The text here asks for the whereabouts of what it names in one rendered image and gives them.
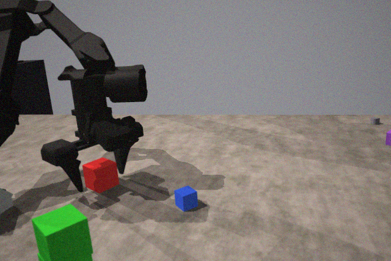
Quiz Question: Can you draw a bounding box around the blue cube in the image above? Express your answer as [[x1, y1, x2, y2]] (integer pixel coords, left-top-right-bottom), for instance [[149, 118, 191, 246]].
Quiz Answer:
[[174, 186, 198, 211]]

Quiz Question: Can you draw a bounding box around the red block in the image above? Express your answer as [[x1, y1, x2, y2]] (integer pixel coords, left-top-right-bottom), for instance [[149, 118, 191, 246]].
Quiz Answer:
[[82, 158, 119, 193]]

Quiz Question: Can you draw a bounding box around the green block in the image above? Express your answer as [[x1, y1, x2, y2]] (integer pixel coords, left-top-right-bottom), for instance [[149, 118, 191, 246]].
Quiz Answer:
[[37, 253, 93, 261], [32, 204, 93, 261]]

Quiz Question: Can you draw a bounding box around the small purple block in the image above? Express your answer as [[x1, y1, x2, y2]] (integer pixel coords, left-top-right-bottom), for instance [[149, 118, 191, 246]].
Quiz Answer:
[[386, 130, 391, 145]]

